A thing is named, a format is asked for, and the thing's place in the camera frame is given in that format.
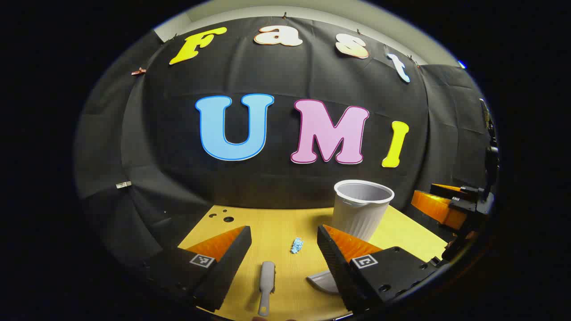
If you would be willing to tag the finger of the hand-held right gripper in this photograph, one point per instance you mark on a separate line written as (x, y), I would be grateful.
(435, 207)
(450, 191)

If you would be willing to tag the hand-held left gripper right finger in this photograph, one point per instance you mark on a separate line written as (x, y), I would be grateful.
(339, 267)

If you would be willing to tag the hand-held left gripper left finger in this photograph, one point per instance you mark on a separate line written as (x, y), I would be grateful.
(227, 267)

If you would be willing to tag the grey dustpan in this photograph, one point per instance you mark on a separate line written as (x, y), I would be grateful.
(323, 281)

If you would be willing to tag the small grey broom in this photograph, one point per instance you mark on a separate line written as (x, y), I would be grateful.
(266, 276)

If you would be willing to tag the blue paper trash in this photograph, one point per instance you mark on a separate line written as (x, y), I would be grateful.
(297, 245)

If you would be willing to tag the grey ribbed garbage bin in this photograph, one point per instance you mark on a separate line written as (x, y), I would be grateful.
(361, 218)

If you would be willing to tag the wooden desktop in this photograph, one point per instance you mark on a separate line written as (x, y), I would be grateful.
(276, 232)

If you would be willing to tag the black backdrop cloth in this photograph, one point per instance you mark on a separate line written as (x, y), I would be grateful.
(285, 178)

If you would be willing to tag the white cloth clip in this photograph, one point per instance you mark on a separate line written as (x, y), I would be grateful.
(123, 184)

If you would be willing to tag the copper cloth clip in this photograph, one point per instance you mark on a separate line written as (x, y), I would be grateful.
(138, 71)

